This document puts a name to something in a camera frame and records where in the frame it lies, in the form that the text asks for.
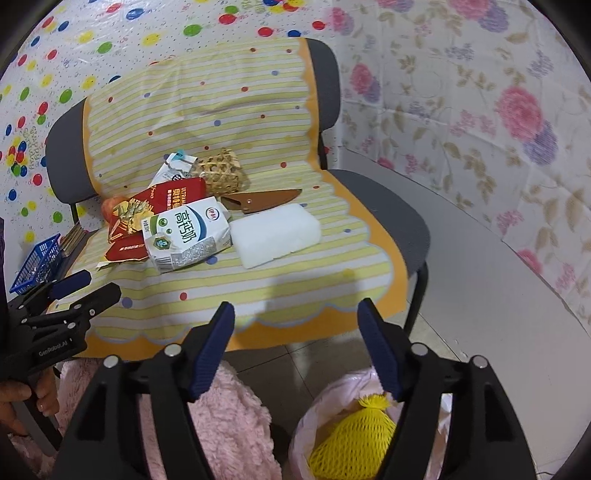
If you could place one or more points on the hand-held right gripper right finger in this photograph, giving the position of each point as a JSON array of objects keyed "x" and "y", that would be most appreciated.
[{"x": 379, "y": 350}]

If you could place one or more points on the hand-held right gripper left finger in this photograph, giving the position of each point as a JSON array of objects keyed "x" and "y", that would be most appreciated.
[{"x": 213, "y": 350}]

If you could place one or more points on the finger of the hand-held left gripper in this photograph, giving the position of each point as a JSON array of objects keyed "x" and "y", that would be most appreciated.
[
  {"x": 69, "y": 282},
  {"x": 99, "y": 297}
]

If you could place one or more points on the bin with pink bag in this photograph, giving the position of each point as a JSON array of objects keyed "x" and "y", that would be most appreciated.
[{"x": 318, "y": 408}]

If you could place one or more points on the white green milk carton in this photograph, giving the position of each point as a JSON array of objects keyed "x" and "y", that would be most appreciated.
[{"x": 184, "y": 230}]

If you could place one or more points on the white foam block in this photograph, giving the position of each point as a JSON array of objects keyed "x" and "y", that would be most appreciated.
[{"x": 277, "y": 235}]

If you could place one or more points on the white printed packet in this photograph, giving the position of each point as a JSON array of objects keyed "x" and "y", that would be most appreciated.
[{"x": 168, "y": 173}]

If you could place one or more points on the person's left hand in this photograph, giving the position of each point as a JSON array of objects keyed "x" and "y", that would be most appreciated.
[{"x": 46, "y": 399}]

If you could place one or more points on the blue plastic basket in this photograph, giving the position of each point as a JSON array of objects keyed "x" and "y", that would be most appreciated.
[{"x": 32, "y": 267}]

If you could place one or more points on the pink fluffy rug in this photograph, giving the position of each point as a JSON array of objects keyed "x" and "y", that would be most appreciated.
[{"x": 240, "y": 429}]

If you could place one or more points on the red apple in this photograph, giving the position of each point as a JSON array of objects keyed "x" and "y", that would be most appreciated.
[{"x": 113, "y": 205}]

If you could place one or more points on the yellow foam net sleeve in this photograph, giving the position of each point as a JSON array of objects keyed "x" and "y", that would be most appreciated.
[{"x": 351, "y": 443}]

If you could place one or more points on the yellow striped dotted cloth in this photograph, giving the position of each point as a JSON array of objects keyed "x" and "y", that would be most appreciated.
[{"x": 277, "y": 277}]

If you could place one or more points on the grey chair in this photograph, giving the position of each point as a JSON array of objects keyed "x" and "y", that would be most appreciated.
[{"x": 392, "y": 217}]

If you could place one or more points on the woven bamboo basket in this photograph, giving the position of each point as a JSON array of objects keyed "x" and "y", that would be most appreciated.
[{"x": 221, "y": 168}]

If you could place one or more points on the polka dot wall sheet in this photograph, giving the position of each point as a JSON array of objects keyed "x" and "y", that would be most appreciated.
[{"x": 115, "y": 27}]

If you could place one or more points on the floral wall sheet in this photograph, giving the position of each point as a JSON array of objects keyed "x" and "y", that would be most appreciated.
[{"x": 461, "y": 92}]

